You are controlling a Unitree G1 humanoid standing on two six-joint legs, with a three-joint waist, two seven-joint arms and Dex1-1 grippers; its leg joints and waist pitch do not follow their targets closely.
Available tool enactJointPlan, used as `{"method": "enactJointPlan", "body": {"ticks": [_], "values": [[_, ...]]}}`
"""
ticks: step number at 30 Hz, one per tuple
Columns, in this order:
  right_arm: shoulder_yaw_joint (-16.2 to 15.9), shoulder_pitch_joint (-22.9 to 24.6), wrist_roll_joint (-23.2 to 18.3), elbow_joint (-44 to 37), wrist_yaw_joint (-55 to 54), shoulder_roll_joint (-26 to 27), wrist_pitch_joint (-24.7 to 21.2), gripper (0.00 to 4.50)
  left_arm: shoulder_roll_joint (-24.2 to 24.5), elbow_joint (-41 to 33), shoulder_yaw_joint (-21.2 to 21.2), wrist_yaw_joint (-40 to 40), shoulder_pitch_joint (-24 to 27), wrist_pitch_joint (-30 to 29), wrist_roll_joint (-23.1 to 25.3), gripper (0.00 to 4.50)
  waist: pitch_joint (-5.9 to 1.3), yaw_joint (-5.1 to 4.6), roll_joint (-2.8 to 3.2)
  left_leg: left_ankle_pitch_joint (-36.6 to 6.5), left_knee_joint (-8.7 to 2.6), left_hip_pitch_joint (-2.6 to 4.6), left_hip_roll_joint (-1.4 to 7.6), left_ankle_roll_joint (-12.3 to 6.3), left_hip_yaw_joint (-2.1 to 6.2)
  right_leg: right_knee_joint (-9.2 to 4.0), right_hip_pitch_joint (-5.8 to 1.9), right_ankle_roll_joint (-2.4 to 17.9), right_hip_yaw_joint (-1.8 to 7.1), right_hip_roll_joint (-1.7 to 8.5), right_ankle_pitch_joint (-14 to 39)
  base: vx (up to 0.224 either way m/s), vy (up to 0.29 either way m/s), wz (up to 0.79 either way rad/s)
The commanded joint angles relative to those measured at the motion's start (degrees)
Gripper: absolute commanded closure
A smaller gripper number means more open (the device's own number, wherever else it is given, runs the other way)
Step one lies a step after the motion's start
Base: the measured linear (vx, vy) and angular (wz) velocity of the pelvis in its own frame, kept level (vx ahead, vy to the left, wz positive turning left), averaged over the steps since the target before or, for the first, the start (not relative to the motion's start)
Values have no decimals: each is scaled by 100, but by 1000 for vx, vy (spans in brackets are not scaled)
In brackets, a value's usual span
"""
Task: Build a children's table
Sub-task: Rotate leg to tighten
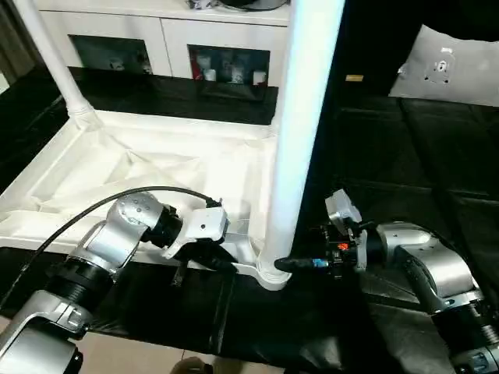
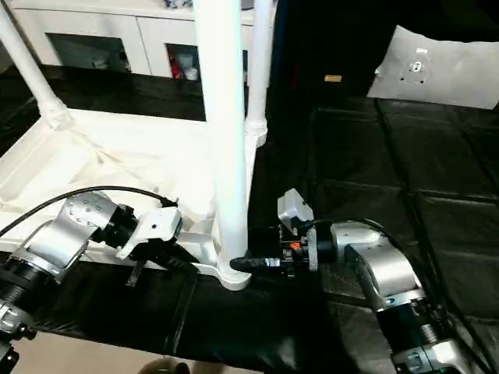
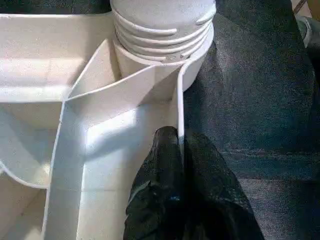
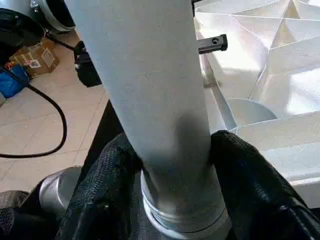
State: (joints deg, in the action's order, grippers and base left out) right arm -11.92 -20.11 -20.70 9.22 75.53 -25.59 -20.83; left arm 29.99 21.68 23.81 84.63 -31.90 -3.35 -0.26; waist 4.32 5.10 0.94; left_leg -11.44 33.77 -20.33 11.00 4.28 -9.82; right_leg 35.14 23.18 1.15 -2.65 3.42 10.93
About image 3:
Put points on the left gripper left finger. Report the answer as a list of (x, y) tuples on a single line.
[(157, 187)]

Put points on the white plastic table leg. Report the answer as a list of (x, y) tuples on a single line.
[(162, 20)]

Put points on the black work mat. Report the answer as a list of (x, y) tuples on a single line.
[(250, 100)]

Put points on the white plastic table top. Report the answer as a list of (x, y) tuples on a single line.
[(37, 75)]

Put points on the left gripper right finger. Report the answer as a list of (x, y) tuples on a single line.
[(215, 200)]

